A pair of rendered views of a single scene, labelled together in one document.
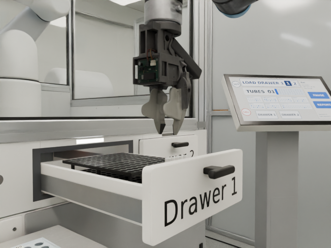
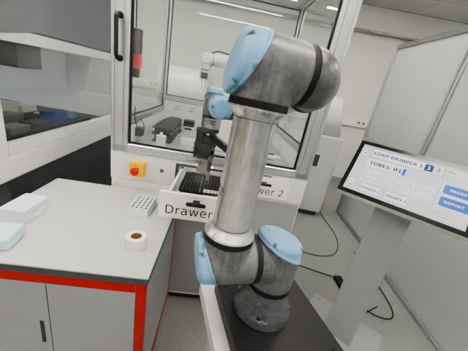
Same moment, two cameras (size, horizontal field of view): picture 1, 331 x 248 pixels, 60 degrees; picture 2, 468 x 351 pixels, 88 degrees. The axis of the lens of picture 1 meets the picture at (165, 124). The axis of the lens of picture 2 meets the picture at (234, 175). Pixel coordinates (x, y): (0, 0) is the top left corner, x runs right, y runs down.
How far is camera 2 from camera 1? 0.82 m
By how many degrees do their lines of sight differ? 47
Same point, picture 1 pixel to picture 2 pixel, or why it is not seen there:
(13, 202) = (166, 180)
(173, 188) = (171, 201)
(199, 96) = (303, 156)
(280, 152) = (382, 225)
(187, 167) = (182, 196)
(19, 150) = (170, 162)
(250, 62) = not seen: outside the picture
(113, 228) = not seen: hidden behind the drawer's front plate
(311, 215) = (458, 308)
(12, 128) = (168, 153)
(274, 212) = (357, 266)
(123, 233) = not seen: hidden behind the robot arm
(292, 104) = (409, 189)
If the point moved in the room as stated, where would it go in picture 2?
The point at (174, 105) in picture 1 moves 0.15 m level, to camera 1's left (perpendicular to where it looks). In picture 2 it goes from (203, 168) to (184, 156)
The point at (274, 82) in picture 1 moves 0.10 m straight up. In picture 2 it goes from (411, 163) to (420, 142)
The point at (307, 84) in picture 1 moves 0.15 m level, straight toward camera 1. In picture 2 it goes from (457, 177) to (432, 174)
